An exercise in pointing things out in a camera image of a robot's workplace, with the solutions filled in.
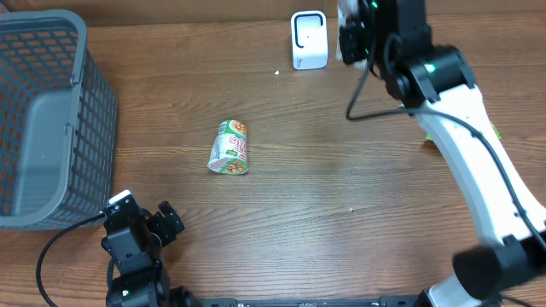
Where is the white tube gold cap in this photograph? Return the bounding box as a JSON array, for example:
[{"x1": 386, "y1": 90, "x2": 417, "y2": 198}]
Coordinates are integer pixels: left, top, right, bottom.
[{"x1": 336, "y1": 0, "x2": 371, "y2": 70}]

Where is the cup noodles container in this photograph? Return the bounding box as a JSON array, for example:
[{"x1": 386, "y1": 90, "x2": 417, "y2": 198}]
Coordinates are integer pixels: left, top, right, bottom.
[{"x1": 207, "y1": 119, "x2": 248, "y2": 175}]

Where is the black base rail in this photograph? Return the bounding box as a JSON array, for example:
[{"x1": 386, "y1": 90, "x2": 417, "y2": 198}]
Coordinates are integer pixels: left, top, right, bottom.
[{"x1": 171, "y1": 296, "x2": 421, "y2": 307}]

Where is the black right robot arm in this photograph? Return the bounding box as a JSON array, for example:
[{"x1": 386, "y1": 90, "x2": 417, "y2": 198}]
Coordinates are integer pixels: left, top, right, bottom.
[{"x1": 337, "y1": 0, "x2": 545, "y2": 306}]

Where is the white barcode scanner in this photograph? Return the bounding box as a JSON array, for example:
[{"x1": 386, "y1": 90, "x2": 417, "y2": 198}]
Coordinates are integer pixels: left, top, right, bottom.
[{"x1": 290, "y1": 10, "x2": 328, "y2": 70}]

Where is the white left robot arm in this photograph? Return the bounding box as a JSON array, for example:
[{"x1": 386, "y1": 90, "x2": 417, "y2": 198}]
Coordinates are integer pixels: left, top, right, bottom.
[{"x1": 102, "y1": 199, "x2": 201, "y2": 307}]

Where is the grey plastic shopping basket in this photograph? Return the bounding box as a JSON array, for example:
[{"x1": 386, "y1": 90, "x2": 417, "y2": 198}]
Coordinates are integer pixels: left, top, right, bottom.
[{"x1": 1, "y1": 9, "x2": 118, "y2": 231}]

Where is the green snack bag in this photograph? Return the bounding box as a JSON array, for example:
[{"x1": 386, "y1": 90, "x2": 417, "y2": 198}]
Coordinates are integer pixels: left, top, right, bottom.
[{"x1": 425, "y1": 121, "x2": 502, "y2": 142}]

